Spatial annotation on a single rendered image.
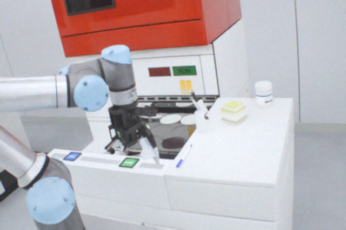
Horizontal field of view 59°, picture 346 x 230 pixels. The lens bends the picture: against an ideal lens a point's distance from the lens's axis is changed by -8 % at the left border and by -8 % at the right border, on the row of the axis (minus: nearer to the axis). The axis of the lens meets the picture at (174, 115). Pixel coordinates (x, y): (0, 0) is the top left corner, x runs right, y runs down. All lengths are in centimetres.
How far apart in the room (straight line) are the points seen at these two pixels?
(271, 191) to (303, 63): 213
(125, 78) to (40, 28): 332
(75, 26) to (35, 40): 253
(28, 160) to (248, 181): 61
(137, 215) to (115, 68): 59
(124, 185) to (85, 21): 89
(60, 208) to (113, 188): 42
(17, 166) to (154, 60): 93
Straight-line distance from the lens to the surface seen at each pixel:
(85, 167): 122
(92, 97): 70
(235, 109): 124
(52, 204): 80
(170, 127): 148
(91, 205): 134
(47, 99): 71
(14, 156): 90
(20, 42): 447
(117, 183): 117
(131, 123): 93
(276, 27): 293
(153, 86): 166
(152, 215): 119
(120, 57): 84
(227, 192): 100
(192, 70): 154
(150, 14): 150
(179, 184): 104
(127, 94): 88
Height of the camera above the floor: 153
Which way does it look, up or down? 23 degrees down
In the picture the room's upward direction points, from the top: 10 degrees counter-clockwise
